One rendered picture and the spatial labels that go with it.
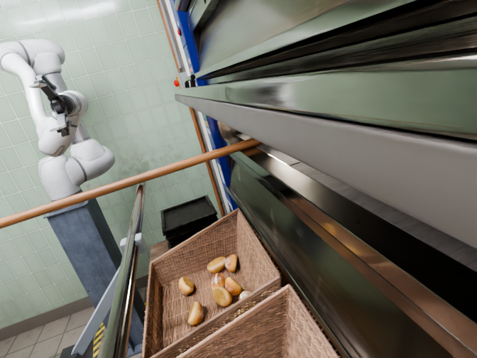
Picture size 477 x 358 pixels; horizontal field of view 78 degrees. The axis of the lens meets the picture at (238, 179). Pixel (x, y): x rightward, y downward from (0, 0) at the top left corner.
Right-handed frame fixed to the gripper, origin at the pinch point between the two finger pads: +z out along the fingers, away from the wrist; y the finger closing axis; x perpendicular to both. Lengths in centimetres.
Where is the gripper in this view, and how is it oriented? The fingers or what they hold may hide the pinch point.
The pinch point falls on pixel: (45, 107)
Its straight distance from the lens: 111.1
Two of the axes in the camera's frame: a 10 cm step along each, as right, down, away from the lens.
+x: -9.3, 3.1, -1.7
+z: 2.6, 2.8, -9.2
